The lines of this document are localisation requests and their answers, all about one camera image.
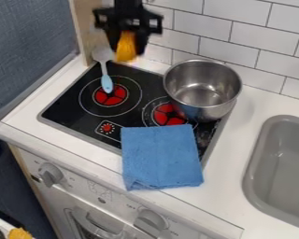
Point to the toy stove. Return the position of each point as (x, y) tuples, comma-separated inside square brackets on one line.
[(114, 109)]

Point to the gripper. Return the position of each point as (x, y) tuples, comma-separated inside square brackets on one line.
[(128, 19)]

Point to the silver pot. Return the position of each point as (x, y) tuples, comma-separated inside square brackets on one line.
[(202, 90)]

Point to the yellow toy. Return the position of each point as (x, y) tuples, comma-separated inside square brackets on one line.
[(126, 46)]

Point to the toy sink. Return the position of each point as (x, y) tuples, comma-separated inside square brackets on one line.
[(283, 174)]

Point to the blue cloth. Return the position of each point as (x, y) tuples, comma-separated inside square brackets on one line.
[(161, 157)]

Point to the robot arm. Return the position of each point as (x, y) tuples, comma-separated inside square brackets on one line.
[(128, 3)]

